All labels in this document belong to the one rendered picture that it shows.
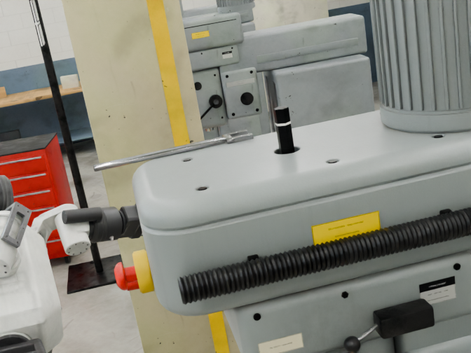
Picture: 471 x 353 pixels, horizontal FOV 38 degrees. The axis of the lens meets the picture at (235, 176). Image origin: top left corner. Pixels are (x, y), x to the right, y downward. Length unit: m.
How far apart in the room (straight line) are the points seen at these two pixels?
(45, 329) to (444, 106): 0.84
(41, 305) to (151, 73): 1.46
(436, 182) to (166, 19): 1.85
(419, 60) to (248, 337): 0.42
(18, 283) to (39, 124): 8.76
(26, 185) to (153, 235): 4.79
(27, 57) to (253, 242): 9.22
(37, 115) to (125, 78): 7.47
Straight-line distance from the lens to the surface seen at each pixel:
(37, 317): 1.35
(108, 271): 5.45
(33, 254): 1.43
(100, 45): 2.63
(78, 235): 1.73
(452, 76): 0.94
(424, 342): 1.02
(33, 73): 10.00
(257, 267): 0.83
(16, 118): 10.12
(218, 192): 0.83
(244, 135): 1.04
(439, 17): 0.92
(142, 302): 2.92
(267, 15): 9.32
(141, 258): 0.96
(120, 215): 1.81
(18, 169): 5.59
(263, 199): 0.83
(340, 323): 0.94
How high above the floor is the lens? 2.16
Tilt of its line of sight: 18 degrees down
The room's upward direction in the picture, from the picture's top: 10 degrees counter-clockwise
